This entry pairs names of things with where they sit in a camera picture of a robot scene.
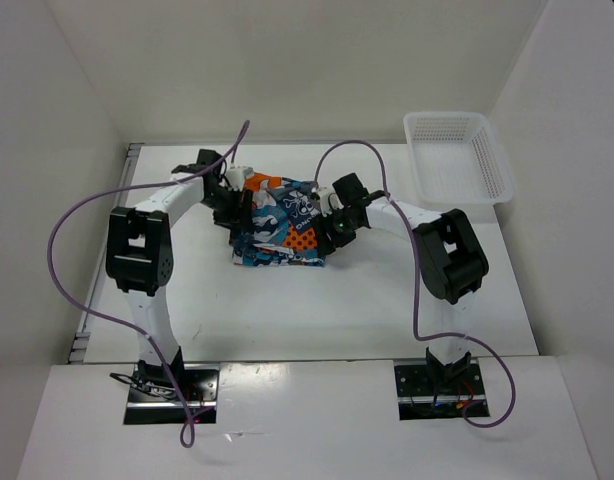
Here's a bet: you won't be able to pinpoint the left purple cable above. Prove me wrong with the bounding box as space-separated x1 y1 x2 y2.
46 119 251 447

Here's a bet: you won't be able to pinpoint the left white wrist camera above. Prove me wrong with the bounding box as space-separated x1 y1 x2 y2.
224 166 254 191

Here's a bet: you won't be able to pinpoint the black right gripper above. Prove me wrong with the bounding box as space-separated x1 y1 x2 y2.
311 205 362 257

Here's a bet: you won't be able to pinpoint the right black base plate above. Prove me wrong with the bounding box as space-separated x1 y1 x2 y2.
394 360 490 421

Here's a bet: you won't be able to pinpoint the white plastic mesh basket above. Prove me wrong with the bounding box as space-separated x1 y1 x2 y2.
403 111 514 206

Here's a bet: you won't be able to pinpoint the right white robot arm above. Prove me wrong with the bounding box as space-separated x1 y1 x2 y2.
310 173 489 393

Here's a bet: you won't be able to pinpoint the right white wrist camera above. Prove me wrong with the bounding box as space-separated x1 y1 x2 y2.
310 187 343 217

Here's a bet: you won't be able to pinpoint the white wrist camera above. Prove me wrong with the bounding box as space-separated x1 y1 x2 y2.
224 166 254 191
310 187 343 217

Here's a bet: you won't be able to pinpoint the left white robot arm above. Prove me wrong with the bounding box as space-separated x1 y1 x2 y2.
105 149 254 400

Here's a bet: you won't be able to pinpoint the colourful patterned shorts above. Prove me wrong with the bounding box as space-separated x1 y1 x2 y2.
230 172 325 267

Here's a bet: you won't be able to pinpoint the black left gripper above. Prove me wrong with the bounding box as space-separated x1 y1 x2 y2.
200 185 254 234

